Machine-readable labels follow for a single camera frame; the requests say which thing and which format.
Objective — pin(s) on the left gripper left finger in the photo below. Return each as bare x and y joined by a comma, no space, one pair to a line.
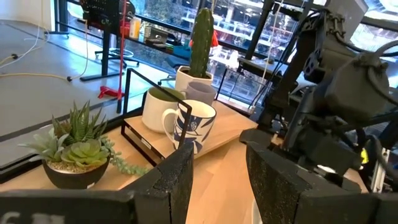
168,186

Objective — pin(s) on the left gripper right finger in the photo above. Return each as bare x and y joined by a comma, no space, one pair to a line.
276,189

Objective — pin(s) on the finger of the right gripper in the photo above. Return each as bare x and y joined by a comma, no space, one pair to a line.
259,137

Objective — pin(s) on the blue floral white mug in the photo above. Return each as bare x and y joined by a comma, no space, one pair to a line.
199,124

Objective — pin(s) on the lavender ceramic mug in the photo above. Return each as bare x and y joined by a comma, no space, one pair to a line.
202,93

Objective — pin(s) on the white mug green interior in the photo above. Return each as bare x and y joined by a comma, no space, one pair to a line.
155,112

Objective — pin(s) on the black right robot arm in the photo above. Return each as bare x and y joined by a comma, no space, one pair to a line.
351,87

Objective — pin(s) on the succulents in black bowl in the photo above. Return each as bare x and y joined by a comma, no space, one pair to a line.
77,152

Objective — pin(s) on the cactus in white pot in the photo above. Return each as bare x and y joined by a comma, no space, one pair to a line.
201,40

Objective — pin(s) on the red floor stand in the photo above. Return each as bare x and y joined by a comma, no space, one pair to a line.
121,62

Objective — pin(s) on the yellow white bottle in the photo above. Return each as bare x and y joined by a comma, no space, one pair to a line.
135,27

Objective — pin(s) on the wooden shelf black frame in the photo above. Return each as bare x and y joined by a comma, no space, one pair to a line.
224,130

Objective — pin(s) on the black desk frame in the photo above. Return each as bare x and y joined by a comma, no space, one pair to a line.
106,53

